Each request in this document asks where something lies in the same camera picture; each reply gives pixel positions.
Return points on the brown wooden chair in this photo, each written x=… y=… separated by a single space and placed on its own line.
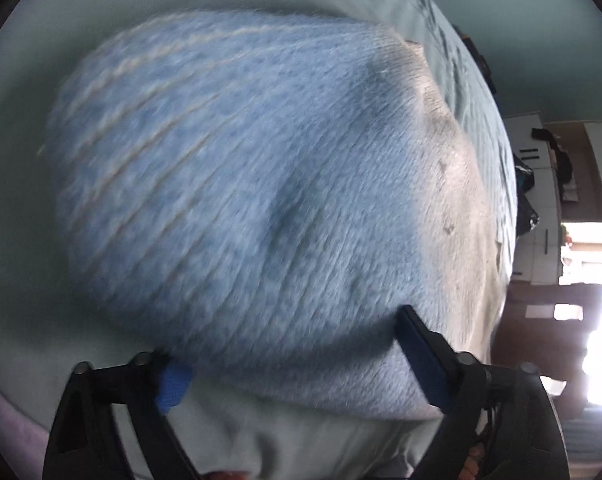
x=531 y=350

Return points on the black clothing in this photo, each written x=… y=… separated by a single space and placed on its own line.
x=561 y=160

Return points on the shiny black plastic bag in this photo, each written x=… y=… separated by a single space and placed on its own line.
x=522 y=172

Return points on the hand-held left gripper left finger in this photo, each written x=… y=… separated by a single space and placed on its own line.
x=173 y=385

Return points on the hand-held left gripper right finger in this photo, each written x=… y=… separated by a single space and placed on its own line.
x=426 y=355

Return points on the cream and blue knit sweater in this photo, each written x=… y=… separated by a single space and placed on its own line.
x=256 y=185

